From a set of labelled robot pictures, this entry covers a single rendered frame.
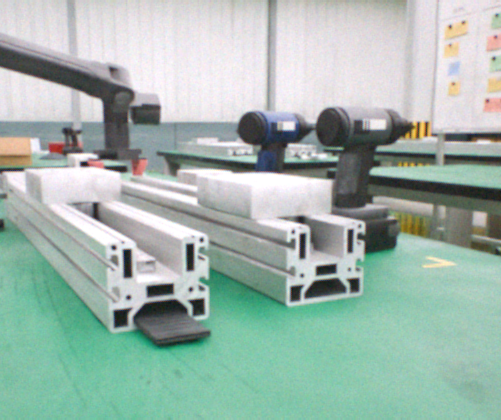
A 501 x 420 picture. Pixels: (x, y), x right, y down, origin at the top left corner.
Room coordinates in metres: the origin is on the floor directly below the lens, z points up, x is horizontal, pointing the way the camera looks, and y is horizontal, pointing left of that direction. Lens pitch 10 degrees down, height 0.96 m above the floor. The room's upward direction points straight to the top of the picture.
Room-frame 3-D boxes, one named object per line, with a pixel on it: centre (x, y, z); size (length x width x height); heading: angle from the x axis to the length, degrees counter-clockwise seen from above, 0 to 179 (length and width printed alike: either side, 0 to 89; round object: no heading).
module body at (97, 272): (0.91, 0.24, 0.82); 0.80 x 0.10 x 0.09; 26
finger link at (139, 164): (1.38, 0.24, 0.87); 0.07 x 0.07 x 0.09; 26
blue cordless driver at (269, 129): (1.12, -0.10, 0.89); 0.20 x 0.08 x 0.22; 138
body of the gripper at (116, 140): (1.37, 0.26, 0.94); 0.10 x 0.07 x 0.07; 116
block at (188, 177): (1.36, 0.07, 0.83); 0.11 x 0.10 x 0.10; 120
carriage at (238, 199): (0.77, -0.04, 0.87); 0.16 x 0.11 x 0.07; 26
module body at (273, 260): (0.99, 0.07, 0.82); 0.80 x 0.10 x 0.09; 26
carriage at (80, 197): (0.91, 0.24, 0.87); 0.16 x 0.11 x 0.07; 26
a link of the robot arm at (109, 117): (1.38, 0.25, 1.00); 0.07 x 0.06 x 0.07; 112
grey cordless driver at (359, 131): (0.94, -0.22, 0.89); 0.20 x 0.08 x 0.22; 126
